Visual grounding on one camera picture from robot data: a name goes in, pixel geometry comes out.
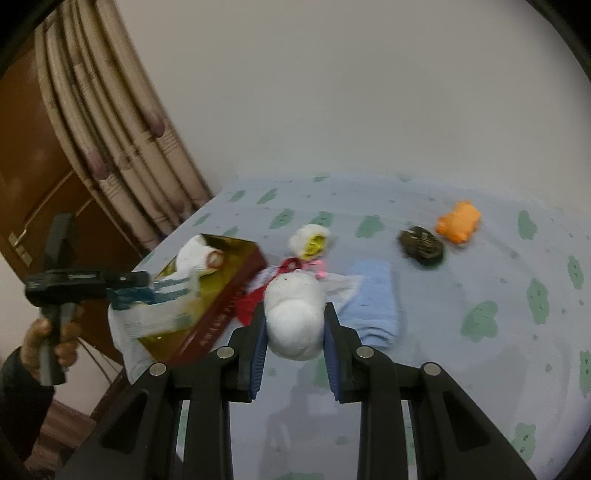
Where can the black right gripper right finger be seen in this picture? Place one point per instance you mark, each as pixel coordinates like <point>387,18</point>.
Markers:
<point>453,437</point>

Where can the orange plush toy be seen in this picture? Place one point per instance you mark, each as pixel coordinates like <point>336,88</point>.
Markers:
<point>459,225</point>

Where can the white gauze bag pink ribbon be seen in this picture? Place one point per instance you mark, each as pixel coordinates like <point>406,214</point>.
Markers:
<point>339,289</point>

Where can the beige striped curtain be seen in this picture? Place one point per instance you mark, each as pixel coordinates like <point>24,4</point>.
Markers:
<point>111,124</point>

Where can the light blue folded towel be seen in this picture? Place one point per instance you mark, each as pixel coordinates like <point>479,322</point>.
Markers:
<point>374,311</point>

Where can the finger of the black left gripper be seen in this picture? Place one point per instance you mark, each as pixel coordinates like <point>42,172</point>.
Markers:
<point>116,281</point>

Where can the white yellow plush toy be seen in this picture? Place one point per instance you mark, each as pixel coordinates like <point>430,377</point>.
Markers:
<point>309,241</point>

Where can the red white knitted cloth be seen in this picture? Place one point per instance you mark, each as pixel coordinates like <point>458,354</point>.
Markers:
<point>247,302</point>

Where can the white round plush ball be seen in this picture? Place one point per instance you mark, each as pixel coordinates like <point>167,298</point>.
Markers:
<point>294,306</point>

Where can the person left hand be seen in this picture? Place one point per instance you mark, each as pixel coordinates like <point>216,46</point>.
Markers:
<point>42,336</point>

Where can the red gold toffee tin box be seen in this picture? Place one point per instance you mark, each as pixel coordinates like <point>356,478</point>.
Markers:
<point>218,293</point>

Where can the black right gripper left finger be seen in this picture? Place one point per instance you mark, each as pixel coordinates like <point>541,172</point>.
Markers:
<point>174,422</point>

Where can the blue green patterned bedsheet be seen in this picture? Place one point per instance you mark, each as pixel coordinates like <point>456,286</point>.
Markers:
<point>507,316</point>

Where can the white sock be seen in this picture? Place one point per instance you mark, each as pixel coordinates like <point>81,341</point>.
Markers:
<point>196,255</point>

